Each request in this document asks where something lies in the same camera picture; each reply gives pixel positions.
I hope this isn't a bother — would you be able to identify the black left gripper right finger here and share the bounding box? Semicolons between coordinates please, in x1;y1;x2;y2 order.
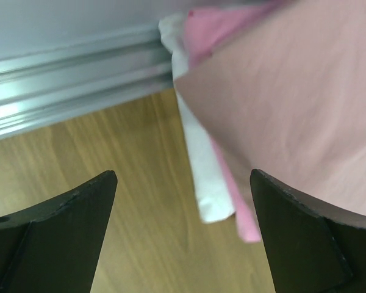
250;169;366;292

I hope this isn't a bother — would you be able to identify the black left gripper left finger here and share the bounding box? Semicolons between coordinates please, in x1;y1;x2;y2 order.
0;170;118;292

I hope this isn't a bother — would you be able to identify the dusty pink t shirt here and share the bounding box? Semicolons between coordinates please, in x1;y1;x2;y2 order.
176;1;366;215

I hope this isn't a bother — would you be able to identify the folded white t shirt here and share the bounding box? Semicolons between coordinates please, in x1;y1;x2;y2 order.
159;13;234;223

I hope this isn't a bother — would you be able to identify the folded pink t shirt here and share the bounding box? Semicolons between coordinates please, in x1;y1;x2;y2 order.
184;1;278;242

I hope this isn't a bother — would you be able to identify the aluminium frame rail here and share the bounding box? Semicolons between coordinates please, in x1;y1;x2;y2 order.
0;25;172;139

